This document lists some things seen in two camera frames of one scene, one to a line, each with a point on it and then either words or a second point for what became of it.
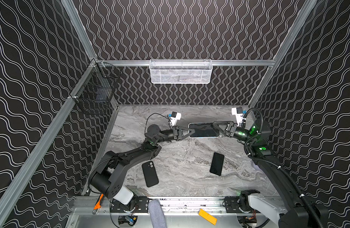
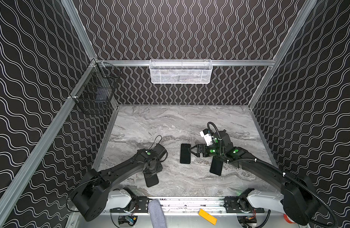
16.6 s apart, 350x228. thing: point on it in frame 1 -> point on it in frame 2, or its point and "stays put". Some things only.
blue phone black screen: [203, 130] -> [185, 154]
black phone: [217, 164] stays put
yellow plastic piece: [204, 214] stays put
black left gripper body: [176, 133] -> [149, 174]
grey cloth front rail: [157, 215] stays put
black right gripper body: [229, 128] -> [200, 149]
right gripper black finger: [216, 123] -> [200, 149]
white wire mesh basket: [176, 71] stays put
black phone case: [150, 174] stays put
